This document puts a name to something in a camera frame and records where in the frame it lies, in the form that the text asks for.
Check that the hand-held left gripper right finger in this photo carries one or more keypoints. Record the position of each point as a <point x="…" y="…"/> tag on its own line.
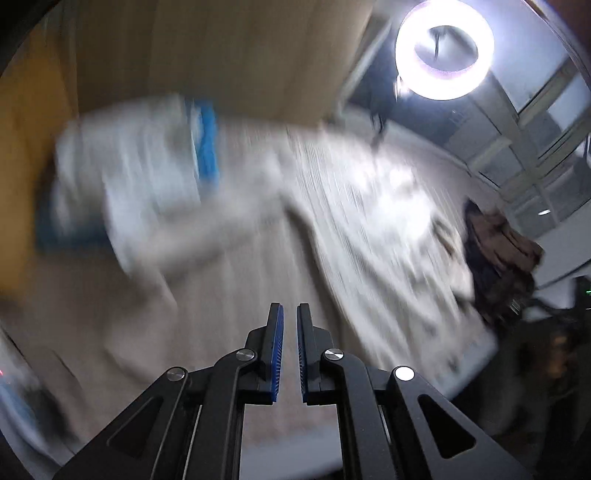
<point x="302" y="361"/>

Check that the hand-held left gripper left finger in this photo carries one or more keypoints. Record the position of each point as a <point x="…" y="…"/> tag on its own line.
<point x="277" y="356"/>

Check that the beige ribbed pants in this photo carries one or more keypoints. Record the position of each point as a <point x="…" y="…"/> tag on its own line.
<point x="369" y="230"/>

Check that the brown clothes pile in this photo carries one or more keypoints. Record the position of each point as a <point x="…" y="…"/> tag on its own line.
<point x="498" y="258"/>

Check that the striped bed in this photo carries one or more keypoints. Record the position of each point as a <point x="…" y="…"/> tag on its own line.
<point x="207" y="323"/>

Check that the blue folded garment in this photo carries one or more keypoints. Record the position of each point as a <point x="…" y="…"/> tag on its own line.
<point x="207" y="147"/>

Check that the white folded garment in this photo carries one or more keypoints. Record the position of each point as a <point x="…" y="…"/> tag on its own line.
<point x="129" y="175"/>

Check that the black light stand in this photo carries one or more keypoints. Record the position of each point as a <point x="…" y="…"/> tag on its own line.
<point x="378" y="127"/>

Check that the tan headboard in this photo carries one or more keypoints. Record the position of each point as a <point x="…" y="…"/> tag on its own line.
<point x="221" y="50"/>

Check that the orange wooden panel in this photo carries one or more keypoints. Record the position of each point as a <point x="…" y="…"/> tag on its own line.
<point x="32" y="161"/>

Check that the window with white frame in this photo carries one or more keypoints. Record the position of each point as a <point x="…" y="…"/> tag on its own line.
<point x="531" y="152"/>

